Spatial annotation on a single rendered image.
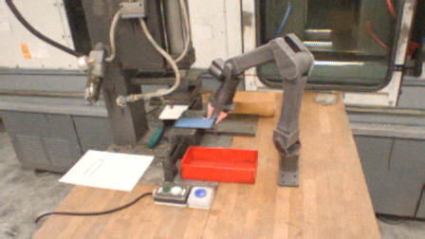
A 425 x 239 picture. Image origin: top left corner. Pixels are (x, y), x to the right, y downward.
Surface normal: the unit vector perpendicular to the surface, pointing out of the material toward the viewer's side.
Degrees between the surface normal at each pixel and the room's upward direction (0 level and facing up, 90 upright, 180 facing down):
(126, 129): 90
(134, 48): 90
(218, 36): 90
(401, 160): 90
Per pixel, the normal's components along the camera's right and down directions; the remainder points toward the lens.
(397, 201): -0.27, 0.48
